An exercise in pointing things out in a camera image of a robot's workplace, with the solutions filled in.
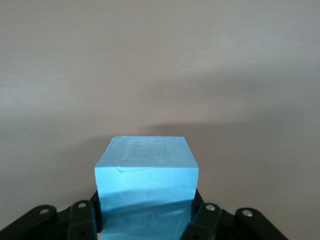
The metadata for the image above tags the light blue foam block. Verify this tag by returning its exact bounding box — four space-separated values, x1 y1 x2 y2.
94 135 200 240

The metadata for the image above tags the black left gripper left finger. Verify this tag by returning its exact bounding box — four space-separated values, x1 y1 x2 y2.
0 191 104 240

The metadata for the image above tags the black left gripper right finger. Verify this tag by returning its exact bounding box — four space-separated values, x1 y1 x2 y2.
181 189 289 240

